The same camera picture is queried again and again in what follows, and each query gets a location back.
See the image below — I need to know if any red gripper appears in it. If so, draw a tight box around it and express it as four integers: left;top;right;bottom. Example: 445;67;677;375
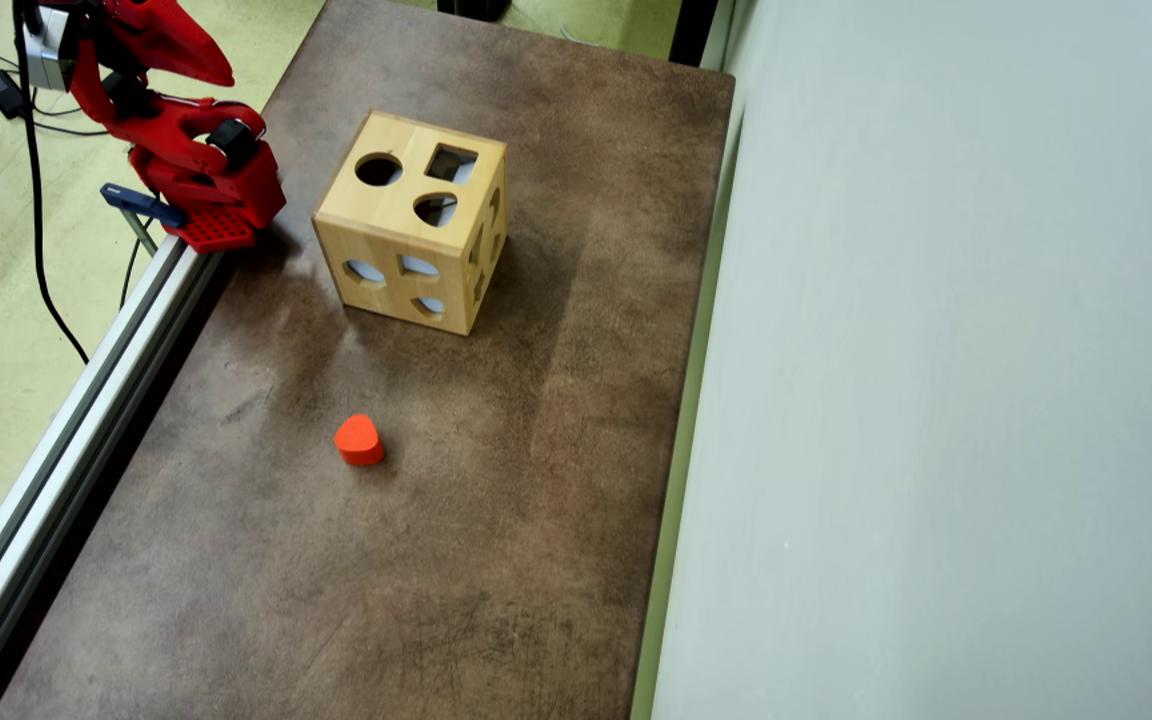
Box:
68;0;236;139

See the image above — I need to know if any wooden shape sorter box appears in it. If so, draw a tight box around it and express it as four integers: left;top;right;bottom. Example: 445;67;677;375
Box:
312;110;509;337

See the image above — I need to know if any blue table clamp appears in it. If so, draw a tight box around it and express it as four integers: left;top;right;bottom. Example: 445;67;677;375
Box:
100;183;187;229

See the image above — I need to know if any black object on floor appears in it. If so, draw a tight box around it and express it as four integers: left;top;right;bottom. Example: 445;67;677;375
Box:
436;0;515;24

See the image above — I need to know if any orange-red heart block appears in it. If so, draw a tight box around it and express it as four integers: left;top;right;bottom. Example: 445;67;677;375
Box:
334;414;385;467

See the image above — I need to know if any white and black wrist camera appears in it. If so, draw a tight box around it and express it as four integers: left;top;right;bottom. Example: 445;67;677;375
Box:
20;7;79;94

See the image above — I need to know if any thin black adapter cable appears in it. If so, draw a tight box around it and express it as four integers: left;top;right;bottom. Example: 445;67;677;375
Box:
0;49;113;138

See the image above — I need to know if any black camera usb cable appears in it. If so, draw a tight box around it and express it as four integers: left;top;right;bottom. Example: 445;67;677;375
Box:
12;0;91;365

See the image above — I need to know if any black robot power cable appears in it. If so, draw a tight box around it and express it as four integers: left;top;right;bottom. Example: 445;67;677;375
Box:
117;225;159;313

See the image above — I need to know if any aluminium profile rail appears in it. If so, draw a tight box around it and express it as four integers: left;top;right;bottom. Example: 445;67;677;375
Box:
0;234;227;717

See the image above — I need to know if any dark vertical post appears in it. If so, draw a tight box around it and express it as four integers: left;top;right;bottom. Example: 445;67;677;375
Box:
668;0;720;69

